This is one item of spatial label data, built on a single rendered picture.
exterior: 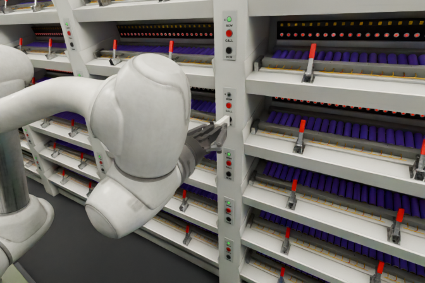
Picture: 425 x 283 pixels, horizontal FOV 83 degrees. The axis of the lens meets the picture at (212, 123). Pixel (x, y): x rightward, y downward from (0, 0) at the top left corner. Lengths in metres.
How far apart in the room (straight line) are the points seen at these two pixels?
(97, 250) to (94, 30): 1.10
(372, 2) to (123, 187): 0.58
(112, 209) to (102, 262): 1.11
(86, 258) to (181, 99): 1.32
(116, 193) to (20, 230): 0.74
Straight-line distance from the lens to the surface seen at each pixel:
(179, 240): 1.26
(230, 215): 0.94
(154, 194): 0.40
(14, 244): 1.13
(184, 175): 0.49
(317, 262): 0.98
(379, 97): 0.64
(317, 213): 0.84
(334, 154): 0.73
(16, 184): 1.02
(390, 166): 0.74
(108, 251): 1.53
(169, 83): 0.30
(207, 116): 0.85
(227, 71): 0.69
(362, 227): 0.84
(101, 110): 0.34
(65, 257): 1.60
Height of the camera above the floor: 1.10
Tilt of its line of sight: 23 degrees down
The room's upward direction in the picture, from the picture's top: 2 degrees counter-clockwise
